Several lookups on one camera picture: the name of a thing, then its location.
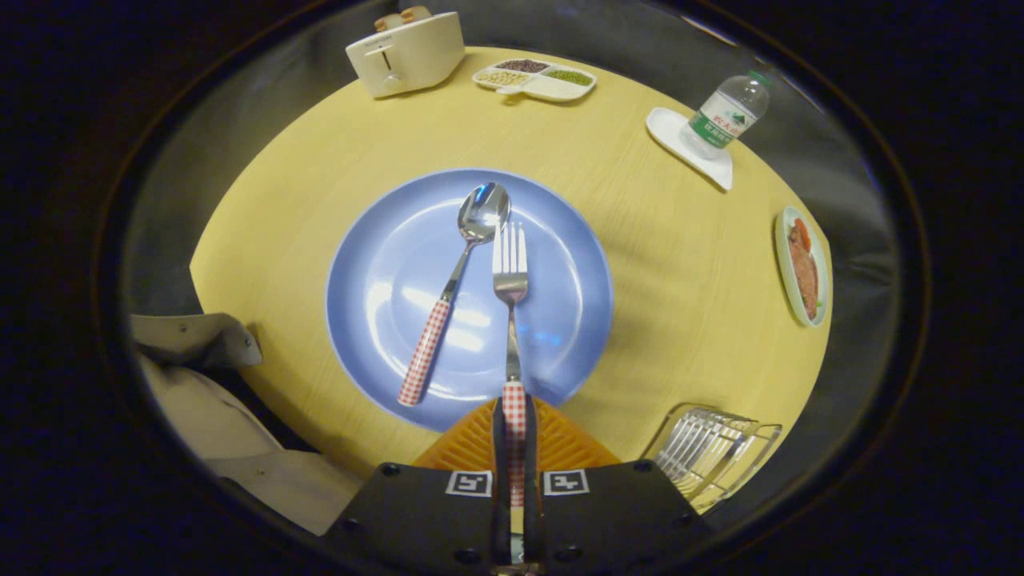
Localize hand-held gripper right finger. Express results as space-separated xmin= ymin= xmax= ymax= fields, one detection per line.
xmin=512 ymin=395 xmax=713 ymax=570

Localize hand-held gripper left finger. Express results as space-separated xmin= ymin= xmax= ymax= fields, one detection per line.
xmin=324 ymin=398 xmax=513 ymax=570

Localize fork with red checkered handle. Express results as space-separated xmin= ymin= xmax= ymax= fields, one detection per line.
xmin=492 ymin=222 xmax=530 ymax=513

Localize blue round plate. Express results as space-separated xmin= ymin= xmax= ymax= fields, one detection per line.
xmin=325 ymin=167 xmax=615 ymax=434

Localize clear acrylic rack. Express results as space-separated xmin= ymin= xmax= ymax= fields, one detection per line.
xmin=640 ymin=403 xmax=783 ymax=514

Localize green plate with food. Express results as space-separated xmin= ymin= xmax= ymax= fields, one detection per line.
xmin=774 ymin=206 xmax=830 ymax=329

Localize white coaster tray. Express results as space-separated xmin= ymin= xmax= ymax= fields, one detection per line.
xmin=646 ymin=107 xmax=734 ymax=192

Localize white divided tray with beans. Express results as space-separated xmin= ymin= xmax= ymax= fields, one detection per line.
xmin=472 ymin=58 xmax=598 ymax=103

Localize clear plastic water bottle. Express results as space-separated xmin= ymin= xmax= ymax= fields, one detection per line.
xmin=688 ymin=69 xmax=773 ymax=150

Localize cream toaster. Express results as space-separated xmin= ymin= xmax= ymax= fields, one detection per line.
xmin=346 ymin=11 xmax=466 ymax=99

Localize toast slices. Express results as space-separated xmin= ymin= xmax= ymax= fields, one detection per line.
xmin=374 ymin=6 xmax=434 ymax=33

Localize spoon with red checkered handle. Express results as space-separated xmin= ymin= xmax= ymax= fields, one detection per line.
xmin=398 ymin=182 xmax=512 ymax=407

